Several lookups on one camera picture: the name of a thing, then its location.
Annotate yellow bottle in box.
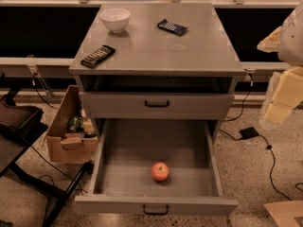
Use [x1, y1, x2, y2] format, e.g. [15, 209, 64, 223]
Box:
[81, 110, 95, 133]

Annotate closed grey upper drawer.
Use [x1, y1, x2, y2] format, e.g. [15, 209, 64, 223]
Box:
[80, 92, 234, 120]

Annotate open grey lower drawer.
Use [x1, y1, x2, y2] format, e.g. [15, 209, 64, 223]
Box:
[76, 119, 238, 216]

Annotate cardboard box with items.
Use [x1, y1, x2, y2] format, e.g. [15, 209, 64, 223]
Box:
[46, 85, 98, 164]

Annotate black table stand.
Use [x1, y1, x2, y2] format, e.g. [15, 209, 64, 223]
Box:
[0, 69, 95, 227]

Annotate red apple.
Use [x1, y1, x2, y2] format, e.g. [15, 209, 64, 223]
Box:
[151, 162, 169, 182]

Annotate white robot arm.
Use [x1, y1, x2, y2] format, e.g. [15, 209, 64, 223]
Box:
[257, 3, 303, 130]

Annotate grey drawer cabinet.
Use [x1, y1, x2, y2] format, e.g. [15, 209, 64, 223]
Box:
[70, 3, 243, 134]

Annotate black snack packet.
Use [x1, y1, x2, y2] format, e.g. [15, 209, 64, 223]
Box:
[80, 45, 116, 68]

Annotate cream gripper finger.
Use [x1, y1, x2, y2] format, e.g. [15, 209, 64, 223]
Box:
[263, 67, 303, 126]
[257, 26, 281, 53]

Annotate white bowl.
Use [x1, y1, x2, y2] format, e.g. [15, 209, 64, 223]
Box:
[99, 8, 131, 33]

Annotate green bag in box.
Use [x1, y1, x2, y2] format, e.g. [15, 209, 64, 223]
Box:
[67, 116, 83, 133]

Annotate cardboard sheet on floor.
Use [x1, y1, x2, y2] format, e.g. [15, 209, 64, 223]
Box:
[264, 201, 303, 227]

